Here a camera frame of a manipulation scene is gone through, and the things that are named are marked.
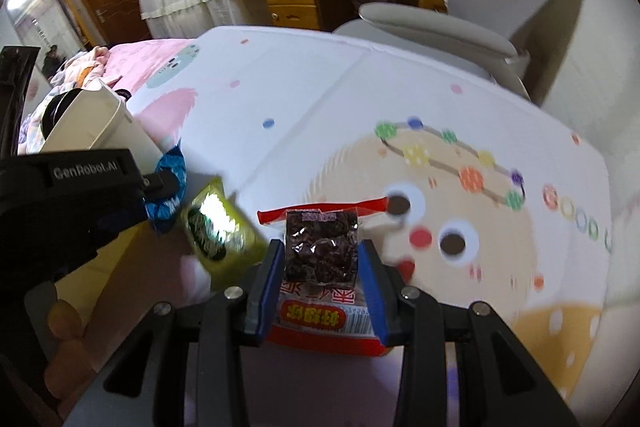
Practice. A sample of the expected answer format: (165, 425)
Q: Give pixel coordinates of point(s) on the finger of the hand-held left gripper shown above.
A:
(160, 186)

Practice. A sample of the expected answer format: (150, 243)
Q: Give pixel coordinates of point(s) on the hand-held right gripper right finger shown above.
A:
(375, 297)

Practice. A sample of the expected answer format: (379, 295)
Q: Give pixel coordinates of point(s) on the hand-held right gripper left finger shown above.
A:
(265, 297)

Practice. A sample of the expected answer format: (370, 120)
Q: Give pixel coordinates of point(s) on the blue snack packet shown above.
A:
(162, 214)

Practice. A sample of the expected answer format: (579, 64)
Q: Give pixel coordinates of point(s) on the red white snack packet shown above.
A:
(320, 314)

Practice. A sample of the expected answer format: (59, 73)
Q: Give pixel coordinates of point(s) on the green snack packet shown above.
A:
(220, 232)

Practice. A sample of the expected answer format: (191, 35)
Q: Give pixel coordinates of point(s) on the person's left hand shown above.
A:
(67, 357)

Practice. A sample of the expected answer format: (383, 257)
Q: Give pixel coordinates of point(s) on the pink quilted blanket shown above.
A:
(145, 54)

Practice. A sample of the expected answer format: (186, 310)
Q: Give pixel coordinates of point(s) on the mirrored wardrobe door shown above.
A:
(35, 7)

